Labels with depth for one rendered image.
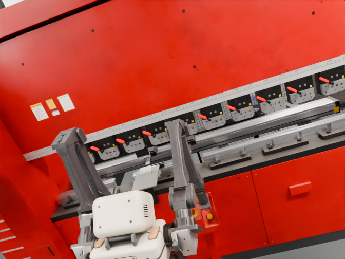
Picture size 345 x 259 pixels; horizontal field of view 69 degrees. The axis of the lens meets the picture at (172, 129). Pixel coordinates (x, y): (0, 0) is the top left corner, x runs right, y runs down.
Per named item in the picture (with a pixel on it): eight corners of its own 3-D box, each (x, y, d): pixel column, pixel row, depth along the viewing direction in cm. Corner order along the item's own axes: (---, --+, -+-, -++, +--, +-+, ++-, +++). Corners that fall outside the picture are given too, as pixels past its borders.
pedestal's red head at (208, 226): (191, 237, 161) (183, 216, 154) (189, 220, 176) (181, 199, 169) (221, 229, 159) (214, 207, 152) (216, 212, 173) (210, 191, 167)
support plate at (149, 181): (131, 192, 169) (131, 191, 169) (137, 171, 193) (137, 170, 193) (156, 185, 167) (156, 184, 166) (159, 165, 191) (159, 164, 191)
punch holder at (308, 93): (292, 105, 168) (288, 81, 162) (287, 102, 176) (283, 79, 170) (314, 98, 166) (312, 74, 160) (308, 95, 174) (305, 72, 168)
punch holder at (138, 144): (126, 153, 184) (117, 133, 179) (128, 148, 192) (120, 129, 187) (145, 148, 182) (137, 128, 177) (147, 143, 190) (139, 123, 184)
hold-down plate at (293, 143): (265, 155, 178) (265, 152, 177) (263, 152, 183) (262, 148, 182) (308, 144, 174) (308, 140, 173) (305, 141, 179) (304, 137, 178)
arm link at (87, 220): (79, 231, 108) (90, 229, 106) (81, 207, 113) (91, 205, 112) (91, 234, 115) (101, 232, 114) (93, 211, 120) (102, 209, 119)
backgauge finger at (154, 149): (140, 168, 198) (138, 163, 196) (145, 153, 222) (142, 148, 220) (155, 164, 196) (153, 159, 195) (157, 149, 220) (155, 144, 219)
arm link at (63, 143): (43, 139, 103) (63, 132, 101) (62, 130, 116) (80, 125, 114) (82, 231, 112) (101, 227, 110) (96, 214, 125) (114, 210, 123)
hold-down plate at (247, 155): (211, 170, 184) (210, 167, 183) (210, 166, 189) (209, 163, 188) (251, 159, 180) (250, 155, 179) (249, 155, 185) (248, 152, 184)
